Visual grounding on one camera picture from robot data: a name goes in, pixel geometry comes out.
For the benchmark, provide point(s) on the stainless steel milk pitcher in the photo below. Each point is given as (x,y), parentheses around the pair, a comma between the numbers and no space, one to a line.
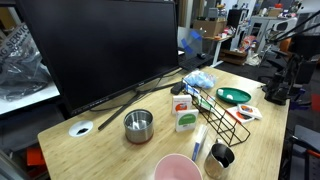
(213,166)

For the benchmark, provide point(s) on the white box with green print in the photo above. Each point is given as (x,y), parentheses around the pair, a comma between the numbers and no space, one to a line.
(186,120)

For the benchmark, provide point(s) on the slim blue white box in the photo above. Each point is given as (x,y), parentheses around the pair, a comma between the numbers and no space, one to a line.
(199,143)

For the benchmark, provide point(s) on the green plate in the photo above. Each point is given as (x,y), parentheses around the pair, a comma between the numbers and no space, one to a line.
(238,96)

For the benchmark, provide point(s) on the white marshmallow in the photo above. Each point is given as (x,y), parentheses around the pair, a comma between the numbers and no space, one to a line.
(230,97)
(220,91)

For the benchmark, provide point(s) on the cardboard box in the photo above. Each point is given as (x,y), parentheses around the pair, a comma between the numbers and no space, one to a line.
(210,28)

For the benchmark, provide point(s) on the black power adapter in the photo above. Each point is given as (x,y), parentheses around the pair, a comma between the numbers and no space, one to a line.
(177,88)

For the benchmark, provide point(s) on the white cabinet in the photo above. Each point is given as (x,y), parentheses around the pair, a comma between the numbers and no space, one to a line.
(263,26)

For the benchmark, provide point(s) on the clear panel with blue tape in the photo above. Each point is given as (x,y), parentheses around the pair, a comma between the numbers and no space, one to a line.
(190,41)

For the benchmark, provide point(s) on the pink bowl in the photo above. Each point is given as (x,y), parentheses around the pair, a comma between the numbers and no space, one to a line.
(176,168)

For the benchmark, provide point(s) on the white box with orange print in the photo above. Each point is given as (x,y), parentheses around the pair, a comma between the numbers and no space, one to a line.
(181,105)

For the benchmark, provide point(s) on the black printed plastic bag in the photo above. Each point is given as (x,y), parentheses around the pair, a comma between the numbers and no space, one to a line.
(20,70)

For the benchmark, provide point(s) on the black monitor stand foot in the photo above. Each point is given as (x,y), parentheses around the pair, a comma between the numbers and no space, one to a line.
(116,113)

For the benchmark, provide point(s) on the black computer mouse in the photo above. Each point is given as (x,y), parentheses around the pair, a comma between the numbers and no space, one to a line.
(201,56)

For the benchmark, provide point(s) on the blue plastic clamp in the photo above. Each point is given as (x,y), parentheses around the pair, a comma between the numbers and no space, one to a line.
(296,100)

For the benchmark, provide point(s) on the round stainless steel tin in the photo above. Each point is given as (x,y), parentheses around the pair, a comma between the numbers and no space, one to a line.
(138,133)

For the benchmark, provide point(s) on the white green vegetables booklet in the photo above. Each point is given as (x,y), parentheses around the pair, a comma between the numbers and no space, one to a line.
(204,103)

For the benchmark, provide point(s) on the blue plastic bag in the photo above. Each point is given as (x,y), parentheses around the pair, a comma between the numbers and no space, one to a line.
(200,79)

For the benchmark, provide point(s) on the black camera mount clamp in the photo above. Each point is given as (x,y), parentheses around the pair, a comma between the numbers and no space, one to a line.
(276,91)

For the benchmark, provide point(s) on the white side table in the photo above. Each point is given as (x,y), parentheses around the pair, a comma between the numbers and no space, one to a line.
(30,100)

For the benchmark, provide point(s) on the blue white packet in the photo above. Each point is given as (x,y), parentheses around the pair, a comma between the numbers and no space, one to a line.
(191,90)

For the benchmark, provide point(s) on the large black computer monitor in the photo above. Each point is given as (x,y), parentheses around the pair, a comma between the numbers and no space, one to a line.
(100,50)

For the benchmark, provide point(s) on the black keyboard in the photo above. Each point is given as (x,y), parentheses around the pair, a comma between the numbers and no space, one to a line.
(195,62)

